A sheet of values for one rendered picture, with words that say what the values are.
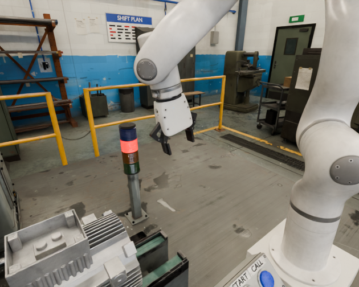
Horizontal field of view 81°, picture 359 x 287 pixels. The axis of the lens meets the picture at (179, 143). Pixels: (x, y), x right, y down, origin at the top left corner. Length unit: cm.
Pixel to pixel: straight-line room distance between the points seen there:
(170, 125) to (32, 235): 39
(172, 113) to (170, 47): 19
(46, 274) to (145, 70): 41
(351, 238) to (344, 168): 62
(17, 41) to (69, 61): 93
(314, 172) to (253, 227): 50
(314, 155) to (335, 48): 21
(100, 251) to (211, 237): 50
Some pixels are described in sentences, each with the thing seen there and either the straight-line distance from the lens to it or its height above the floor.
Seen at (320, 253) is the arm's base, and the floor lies 96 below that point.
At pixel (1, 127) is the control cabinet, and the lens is 367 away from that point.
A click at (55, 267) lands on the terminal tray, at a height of 112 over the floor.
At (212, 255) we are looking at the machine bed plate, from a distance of 85.
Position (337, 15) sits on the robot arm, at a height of 152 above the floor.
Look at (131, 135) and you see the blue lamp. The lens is 76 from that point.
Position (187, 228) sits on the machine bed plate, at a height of 80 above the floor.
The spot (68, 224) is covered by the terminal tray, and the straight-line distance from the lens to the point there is 52.
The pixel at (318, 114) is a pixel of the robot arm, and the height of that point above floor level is 132.
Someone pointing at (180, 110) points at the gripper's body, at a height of 131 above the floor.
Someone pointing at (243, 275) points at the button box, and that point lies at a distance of 47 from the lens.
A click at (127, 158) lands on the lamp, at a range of 79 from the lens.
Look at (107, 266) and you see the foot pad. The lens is 49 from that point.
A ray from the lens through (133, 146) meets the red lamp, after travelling 77.
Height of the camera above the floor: 146
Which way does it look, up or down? 24 degrees down
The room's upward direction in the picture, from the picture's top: straight up
